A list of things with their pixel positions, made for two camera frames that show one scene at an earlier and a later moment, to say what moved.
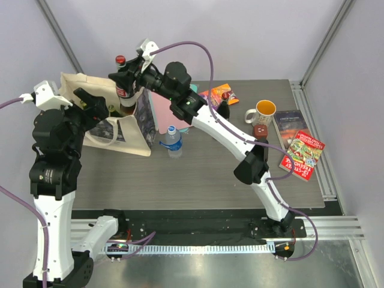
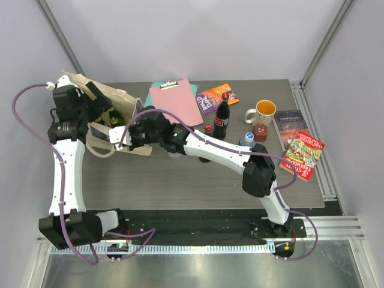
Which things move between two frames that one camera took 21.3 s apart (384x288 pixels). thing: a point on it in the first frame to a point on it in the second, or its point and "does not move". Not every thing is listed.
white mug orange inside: x=263 y=113 does not move
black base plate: x=197 y=225 does not move
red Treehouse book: x=306 y=151 does not move
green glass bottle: x=113 y=113 to x=114 y=120
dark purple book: x=287 y=123 does not move
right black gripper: x=126 y=79 to x=131 y=129
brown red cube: x=260 y=131 does not move
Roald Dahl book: x=219 y=94 does not move
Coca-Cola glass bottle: x=127 y=103 to x=208 y=131
